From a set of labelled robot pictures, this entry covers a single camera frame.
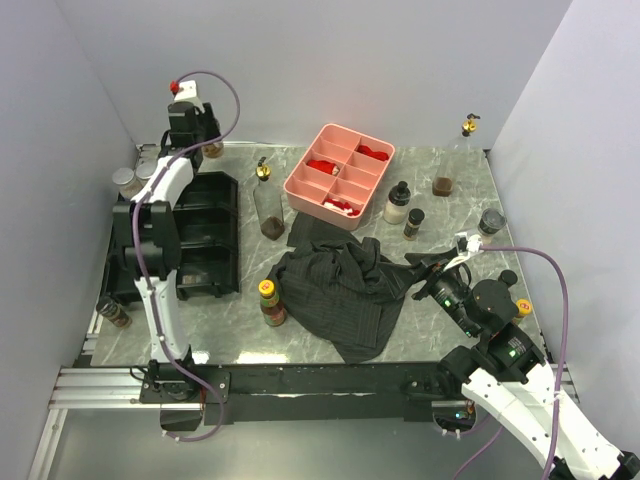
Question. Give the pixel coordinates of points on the red label sauce bottle right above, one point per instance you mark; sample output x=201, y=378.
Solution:
x=524, y=307

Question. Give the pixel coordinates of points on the dark striped cloth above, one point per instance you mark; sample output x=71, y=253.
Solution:
x=334, y=286

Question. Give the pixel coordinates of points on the dark lid beige powder jar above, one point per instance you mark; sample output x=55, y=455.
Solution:
x=491, y=222

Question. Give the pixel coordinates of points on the red item back compartment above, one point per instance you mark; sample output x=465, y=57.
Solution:
x=376, y=154

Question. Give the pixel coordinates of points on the red white item front compartment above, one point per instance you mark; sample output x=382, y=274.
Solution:
x=344, y=208

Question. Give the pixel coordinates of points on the red item middle compartment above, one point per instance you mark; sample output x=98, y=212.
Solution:
x=324, y=166

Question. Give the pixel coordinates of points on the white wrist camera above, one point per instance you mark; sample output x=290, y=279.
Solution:
x=467, y=245
x=185, y=97

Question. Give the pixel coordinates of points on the black cap white powder bottle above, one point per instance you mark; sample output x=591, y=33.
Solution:
x=397, y=204

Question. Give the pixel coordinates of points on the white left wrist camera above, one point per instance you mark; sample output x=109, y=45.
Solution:
x=185, y=97

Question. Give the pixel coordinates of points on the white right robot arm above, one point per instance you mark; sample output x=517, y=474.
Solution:
x=509, y=377

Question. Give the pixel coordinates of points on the black divided organizer tray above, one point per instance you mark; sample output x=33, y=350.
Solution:
x=206, y=216

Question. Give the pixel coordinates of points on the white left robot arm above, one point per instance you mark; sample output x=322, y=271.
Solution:
x=146, y=236

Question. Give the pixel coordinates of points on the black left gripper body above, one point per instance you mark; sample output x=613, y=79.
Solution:
x=208, y=127

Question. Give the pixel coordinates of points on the tall gold spout sauce bottle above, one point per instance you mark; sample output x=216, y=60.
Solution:
x=454, y=157

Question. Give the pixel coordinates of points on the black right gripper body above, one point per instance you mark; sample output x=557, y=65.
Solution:
x=446, y=288

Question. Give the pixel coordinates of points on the black cap brown powder bottle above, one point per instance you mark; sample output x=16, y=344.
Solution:
x=214, y=150

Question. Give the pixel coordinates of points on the blue label spice jar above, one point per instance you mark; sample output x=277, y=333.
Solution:
x=127, y=183
x=145, y=171

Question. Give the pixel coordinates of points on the black cap jar right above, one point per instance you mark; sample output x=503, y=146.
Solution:
x=508, y=278

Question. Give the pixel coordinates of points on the red yellow cap sauce bottle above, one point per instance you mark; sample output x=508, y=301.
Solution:
x=271, y=306

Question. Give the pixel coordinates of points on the aluminium frame rail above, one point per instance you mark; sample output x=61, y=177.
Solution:
x=83, y=388

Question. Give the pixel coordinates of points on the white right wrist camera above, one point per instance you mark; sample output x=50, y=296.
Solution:
x=467, y=245

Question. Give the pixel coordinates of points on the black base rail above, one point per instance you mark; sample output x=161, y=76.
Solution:
x=414, y=392

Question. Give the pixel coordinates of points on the small black cap spice jar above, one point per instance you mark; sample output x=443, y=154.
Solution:
x=414, y=221

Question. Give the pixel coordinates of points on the dark spice jar front left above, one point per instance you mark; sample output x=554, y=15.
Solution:
x=112, y=311

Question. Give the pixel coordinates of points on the pink divided storage box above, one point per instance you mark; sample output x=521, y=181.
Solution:
x=360, y=176

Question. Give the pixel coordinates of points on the tall gold spout oil bottle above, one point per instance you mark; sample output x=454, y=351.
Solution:
x=268, y=203

